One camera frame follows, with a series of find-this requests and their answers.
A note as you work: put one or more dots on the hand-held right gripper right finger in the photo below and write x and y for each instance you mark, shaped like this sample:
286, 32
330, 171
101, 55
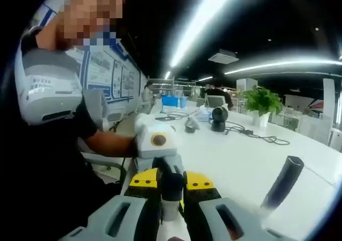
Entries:
213, 214

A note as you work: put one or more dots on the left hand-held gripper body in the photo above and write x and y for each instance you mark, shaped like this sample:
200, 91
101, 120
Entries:
145, 147

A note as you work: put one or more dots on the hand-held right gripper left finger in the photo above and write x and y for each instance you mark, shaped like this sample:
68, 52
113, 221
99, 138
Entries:
115, 217

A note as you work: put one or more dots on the short bottle's black cap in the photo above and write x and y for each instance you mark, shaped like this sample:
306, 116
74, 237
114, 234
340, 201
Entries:
172, 187

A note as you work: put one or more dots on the tall cosmetic bottle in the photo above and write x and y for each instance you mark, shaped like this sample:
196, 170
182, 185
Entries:
283, 182

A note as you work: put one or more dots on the person's left hand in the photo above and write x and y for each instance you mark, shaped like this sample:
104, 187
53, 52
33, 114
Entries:
135, 147

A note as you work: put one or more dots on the dark object in plastic wrap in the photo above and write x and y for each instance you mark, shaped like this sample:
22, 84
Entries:
191, 126

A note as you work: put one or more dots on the blue storage box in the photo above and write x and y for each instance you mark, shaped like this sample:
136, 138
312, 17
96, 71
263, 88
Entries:
169, 102

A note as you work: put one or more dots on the clear plastic bag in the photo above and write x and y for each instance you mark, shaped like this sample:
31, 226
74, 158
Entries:
201, 115

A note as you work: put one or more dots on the blue container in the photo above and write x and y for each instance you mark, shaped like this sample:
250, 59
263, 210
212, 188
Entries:
183, 102

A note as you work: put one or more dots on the metal shelf rack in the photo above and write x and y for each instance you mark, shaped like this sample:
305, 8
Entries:
173, 82

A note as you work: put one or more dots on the person in black shirt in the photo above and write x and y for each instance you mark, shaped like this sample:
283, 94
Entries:
40, 185

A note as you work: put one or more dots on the green potted plant white pot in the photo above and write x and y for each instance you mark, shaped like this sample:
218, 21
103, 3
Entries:
260, 99

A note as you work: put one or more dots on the white chest device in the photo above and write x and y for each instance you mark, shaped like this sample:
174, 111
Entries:
45, 91

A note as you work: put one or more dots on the ceiling air conditioner unit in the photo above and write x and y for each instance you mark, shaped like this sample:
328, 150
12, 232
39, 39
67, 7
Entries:
223, 56

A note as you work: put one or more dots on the group of white office chairs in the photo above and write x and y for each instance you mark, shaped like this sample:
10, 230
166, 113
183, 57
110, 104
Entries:
307, 123

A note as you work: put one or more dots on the long ceiling light strip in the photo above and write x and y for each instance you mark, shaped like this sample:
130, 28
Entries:
280, 64
197, 24

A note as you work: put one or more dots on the blue and white wall poster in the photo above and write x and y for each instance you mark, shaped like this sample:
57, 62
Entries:
101, 72

